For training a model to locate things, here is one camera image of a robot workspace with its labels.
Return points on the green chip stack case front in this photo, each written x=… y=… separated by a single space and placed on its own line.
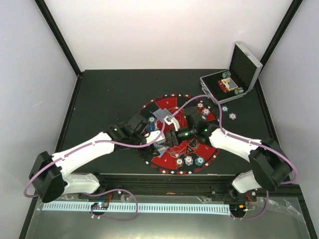
x=239 y=91

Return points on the aluminium poker case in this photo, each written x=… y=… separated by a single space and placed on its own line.
x=244 y=68

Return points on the green chip stack in case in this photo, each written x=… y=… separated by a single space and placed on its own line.
x=226 y=74

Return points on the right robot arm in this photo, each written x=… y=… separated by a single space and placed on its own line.
x=269 y=169

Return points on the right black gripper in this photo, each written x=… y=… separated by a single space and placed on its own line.
x=172 y=138

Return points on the pyramid card box in case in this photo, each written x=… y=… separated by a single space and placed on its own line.
x=229 y=84

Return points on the clear round dealer button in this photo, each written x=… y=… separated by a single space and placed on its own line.
x=175 y=152

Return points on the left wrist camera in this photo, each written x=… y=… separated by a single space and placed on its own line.
x=155 y=137

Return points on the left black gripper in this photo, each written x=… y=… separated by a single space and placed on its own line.
x=148 y=152

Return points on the blue playing card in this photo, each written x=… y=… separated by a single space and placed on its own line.
x=163 y=114
x=155 y=113
x=161 y=151

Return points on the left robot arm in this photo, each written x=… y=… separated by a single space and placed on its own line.
x=53 y=175

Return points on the red dice in case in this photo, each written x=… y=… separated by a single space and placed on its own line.
x=222 y=86

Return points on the round red black poker mat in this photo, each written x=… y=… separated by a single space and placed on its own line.
x=166 y=164

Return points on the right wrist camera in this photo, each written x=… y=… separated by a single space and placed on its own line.
x=172 y=120

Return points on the black triangular marker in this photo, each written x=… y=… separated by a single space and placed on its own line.
x=189 y=150

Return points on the grey white chip stack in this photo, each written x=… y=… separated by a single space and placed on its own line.
x=232 y=116

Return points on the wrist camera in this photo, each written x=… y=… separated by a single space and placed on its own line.
x=172 y=120
x=155 y=137

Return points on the white slotted cable duct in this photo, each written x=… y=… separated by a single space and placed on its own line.
x=218 y=209

